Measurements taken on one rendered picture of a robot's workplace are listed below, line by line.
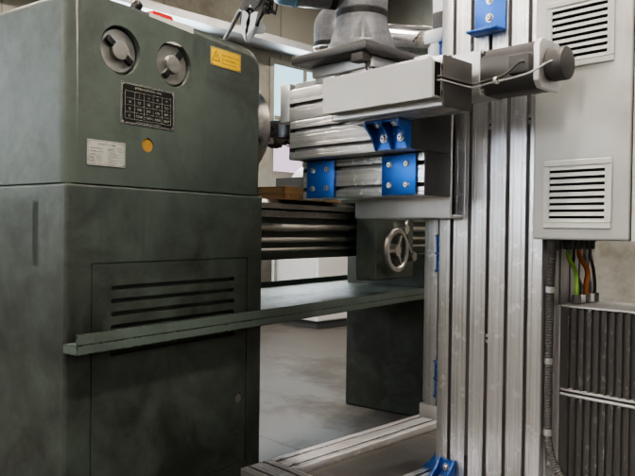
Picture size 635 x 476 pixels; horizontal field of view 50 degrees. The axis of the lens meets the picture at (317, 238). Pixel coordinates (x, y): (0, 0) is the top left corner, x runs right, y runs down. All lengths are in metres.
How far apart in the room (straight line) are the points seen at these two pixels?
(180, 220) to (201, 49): 0.42
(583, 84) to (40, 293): 1.15
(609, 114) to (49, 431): 1.25
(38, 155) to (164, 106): 0.30
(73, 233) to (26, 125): 0.27
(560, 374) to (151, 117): 1.04
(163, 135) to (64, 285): 0.41
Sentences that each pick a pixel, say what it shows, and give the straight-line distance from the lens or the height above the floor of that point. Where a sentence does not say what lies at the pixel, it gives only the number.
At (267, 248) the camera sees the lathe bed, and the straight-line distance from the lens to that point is 2.01.
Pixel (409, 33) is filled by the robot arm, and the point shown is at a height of 1.36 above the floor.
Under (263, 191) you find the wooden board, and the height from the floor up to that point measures 0.89.
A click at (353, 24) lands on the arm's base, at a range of 1.53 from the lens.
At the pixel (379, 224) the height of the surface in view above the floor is 0.80.
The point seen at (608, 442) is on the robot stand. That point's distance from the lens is 1.48.
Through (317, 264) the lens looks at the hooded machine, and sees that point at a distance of 5.20.
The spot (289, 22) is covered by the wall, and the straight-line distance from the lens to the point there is 6.43.
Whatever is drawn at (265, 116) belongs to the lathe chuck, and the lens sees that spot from 2.03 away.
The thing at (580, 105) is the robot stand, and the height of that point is 1.01.
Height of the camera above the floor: 0.78
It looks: 1 degrees down
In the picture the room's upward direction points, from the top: 1 degrees clockwise
